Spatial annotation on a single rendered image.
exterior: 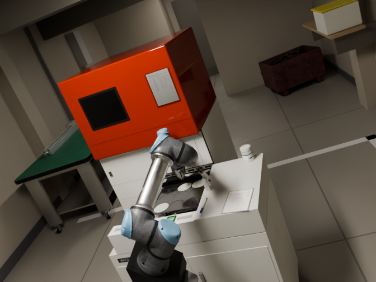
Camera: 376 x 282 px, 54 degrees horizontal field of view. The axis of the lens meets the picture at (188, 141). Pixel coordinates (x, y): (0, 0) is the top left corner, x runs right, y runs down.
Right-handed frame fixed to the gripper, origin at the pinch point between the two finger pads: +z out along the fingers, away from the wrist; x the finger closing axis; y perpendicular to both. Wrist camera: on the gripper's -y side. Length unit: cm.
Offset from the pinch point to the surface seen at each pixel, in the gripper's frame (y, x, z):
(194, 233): -46.4, 12.3, 11.4
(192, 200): -14.7, 1.9, 9.4
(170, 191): 10.3, 9.8, 9.3
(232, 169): -15.1, -29.4, 2.8
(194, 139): 7.9, -18.8, -18.3
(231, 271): -53, 3, 40
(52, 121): 413, 100, -7
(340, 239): -11, -92, 99
